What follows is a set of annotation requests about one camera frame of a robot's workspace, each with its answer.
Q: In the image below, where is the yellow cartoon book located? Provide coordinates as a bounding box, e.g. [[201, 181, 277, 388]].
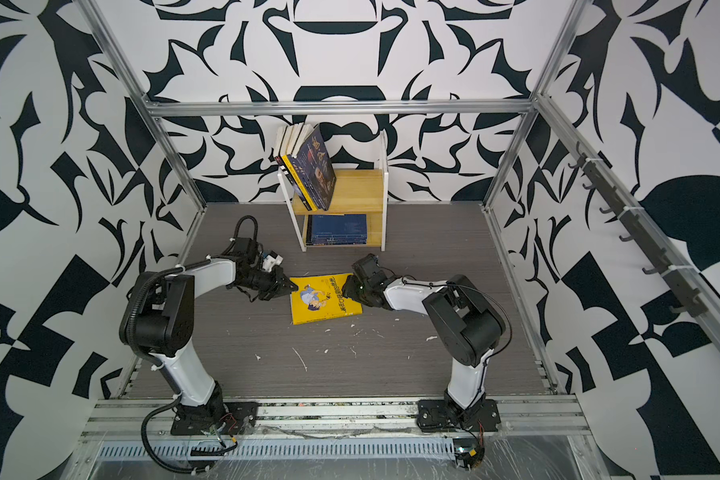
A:
[[290, 273, 363, 325], [281, 123, 316, 212]]

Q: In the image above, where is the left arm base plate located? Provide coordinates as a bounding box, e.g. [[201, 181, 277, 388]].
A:
[[170, 402, 260, 436]]

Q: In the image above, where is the wooden white frame bookshelf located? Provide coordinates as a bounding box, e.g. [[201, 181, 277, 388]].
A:
[[277, 131, 390, 252]]

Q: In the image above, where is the blue book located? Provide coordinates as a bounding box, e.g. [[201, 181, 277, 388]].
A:
[[307, 214, 368, 246]]

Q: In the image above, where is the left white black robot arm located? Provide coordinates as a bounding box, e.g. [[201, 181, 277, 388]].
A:
[[119, 231, 297, 476]]

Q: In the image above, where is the wall coat hook rail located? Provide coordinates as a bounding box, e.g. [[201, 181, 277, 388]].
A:
[[569, 141, 709, 318]]

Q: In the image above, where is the dark portrait book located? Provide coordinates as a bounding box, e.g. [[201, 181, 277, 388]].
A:
[[308, 124, 337, 211], [286, 123, 323, 211]]

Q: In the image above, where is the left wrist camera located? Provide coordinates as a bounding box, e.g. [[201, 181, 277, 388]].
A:
[[261, 251, 283, 272]]

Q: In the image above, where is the white slotted cable duct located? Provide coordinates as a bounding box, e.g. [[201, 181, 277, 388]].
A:
[[98, 437, 456, 461]]

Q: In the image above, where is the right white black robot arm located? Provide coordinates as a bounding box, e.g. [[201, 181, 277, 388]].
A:
[[342, 254, 510, 421]]

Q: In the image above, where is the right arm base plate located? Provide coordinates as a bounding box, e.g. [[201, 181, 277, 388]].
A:
[[416, 399, 501, 433]]

